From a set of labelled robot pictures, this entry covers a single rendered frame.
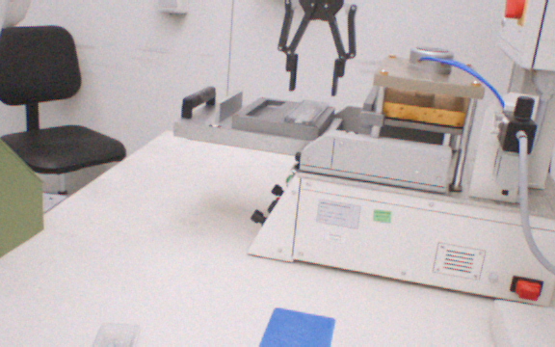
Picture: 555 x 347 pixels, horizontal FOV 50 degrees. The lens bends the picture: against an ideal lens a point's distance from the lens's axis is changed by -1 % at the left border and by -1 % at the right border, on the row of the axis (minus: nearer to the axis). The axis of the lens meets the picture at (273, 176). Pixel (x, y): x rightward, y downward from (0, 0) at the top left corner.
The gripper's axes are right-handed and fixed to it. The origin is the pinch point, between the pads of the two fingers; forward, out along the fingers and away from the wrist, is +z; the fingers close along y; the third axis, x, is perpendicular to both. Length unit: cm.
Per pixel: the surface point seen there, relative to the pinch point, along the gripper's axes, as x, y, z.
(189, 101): 7.4, 22.7, 5.8
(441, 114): 10.5, -24.2, 1.8
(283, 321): 36.3, -4.6, 31.5
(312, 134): 10.1, -2.3, 8.4
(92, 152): -100, 105, 57
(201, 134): 11.0, 18.6, 11.0
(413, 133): -11.0, -20.4, 10.9
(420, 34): -146, -19, 1
